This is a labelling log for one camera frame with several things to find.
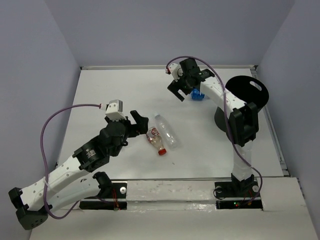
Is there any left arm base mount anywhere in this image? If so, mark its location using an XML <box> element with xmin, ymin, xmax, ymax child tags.
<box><xmin>79</xmin><ymin>172</ymin><xmax>128</xmax><ymax>211</ymax></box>

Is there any black cylindrical bin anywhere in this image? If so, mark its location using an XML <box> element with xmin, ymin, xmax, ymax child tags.
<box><xmin>213</xmin><ymin>75</ymin><xmax>270</xmax><ymax>132</ymax></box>

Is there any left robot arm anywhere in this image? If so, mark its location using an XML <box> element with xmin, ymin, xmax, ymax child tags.
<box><xmin>8</xmin><ymin>105</ymin><xmax>149</xmax><ymax>230</ymax></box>

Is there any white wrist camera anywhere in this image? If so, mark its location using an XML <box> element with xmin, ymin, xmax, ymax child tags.
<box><xmin>105</xmin><ymin>99</ymin><xmax>126</xmax><ymax>121</ymax></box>
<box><xmin>165</xmin><ymin>63</ymin><xmax>183</xmax><ymax>82</ymax></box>

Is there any red-capped red-label bottle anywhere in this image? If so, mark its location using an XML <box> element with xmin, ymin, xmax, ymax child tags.
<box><xmin>146</xmin><ymin>127</ymin><xmax>167</xmax><ymax>156</ymax></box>

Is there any purple camera cable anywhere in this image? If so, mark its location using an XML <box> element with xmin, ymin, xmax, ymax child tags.
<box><xmin>166</xmin><ymin>56</ymin><xmax>263</xmax><ymax>207</ymax></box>
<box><xmin>39</xmin><ymin>102</ymin><xmax>106</xmax><ymax>221</ymax></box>

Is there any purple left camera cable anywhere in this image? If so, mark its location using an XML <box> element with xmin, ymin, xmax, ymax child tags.
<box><xmin>39</xmin><ymin>102</ymin><xmax>106</xmax><ymax>221</ymax></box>

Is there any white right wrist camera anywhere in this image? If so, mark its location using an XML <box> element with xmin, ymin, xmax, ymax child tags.
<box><xmin>165</xmin><ymin>63</ymin><xmax>183</xmax><ymax>82</ymax></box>

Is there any white-capped clear bottle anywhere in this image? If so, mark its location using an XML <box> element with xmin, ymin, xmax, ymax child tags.
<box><xmin>154</xmin><ymin>112</ymin><xmax>181</xmax><ymax>150</ymax></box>

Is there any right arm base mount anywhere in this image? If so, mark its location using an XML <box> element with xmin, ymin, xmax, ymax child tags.
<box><xmin>212</xmin><ymin>174</ymin><xmax>263</xmax><ymax>210</ymax></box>

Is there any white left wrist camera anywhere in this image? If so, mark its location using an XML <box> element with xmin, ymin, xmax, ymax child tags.
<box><xmin>105</xmin><ymin>99</ymin><xmax>126</xmax><ymax>121</ymax></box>

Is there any blue-label clear bottle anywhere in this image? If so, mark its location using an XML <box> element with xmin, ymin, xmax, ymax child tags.
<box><xmin>190</xmin><ymin>88</ymin><xmax>210</xmax><ymax>101</ymax></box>

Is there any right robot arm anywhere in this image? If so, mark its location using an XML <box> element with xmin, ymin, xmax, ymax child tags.
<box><xmin>165</xmin><ymin>55</ymin><xmax>269</xmax><ymax>200</ymax></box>

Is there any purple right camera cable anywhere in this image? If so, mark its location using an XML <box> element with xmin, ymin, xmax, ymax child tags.
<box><xmin>166</xmin><ymin>56</ymin><xmax>263</xmax><ymax>207</ymax></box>

